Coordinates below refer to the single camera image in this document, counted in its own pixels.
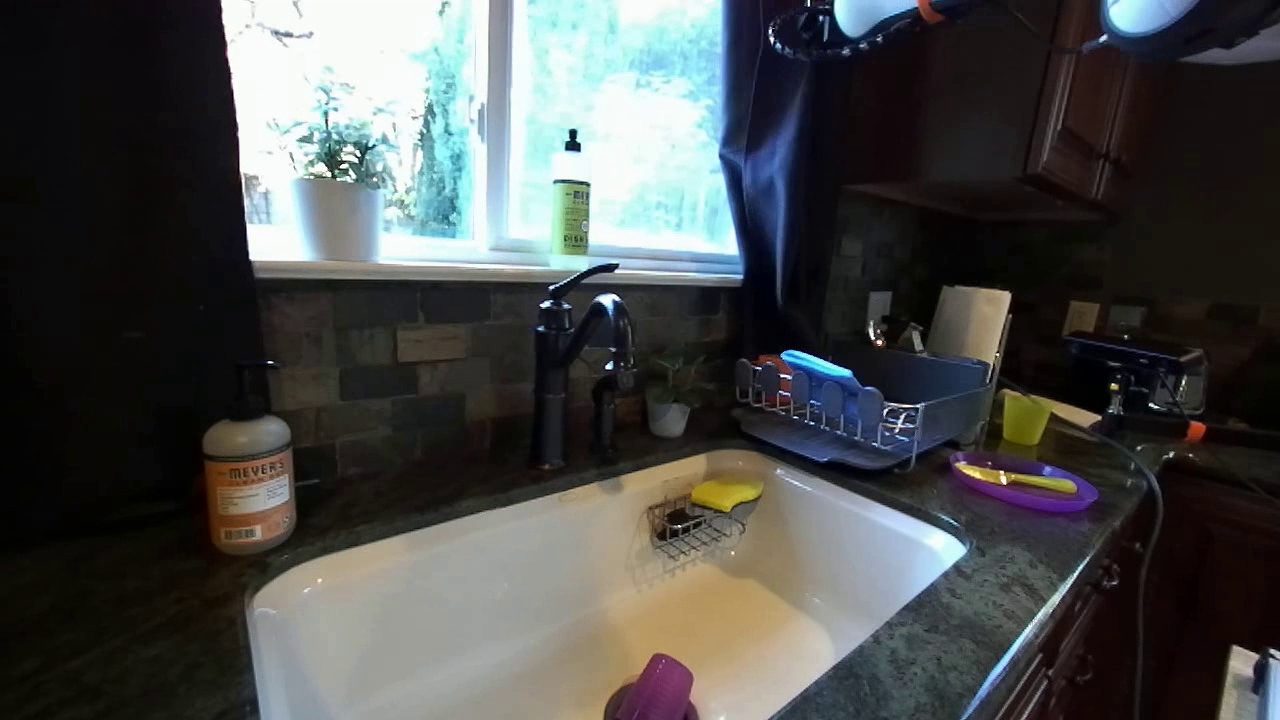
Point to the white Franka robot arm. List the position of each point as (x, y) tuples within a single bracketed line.
[(865, 12)]

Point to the small plant in white pot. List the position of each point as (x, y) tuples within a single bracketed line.
[(671, 406)]

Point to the black kitchen faucet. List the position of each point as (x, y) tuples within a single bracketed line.
[(553, 360)]

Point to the yellow sponge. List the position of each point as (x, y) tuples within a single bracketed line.
[(724, 494)]

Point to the green dish soap bottle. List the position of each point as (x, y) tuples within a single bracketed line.
[(569, 204)]

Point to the white undermount kitchen sink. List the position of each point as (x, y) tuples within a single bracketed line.
[(532, 602)]

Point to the stainless steel dish rack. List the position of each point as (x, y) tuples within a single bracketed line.
[(923, 401)]

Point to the purple silicone scrubber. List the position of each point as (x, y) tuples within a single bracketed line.
[(654, 688)]

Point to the white paper towel roll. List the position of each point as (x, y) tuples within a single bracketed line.
[(969, 326)]

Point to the green plastic cup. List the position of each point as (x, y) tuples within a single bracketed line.
[(1025, 423)]

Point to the yellow plastic utensil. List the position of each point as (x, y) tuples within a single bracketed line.
[(1014, 477)]

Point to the amber soap dispenser bottle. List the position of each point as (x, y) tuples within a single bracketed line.
[(248, 487)]

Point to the small pot on windowsill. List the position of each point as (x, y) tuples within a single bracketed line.
[(259, 203)]

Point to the purple plastic plate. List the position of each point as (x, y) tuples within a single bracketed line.
[(1054, 496)]

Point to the black and chrome toaster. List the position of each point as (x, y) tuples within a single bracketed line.
[(1135, 376)]

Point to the dark wooden base cabinet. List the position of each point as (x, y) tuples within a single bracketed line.
[(1200, 586)]

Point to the white window frame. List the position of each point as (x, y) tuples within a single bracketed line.
[(492, 133)]

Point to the dark wooden wall cabinet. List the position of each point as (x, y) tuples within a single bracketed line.
[(1144, 123)]

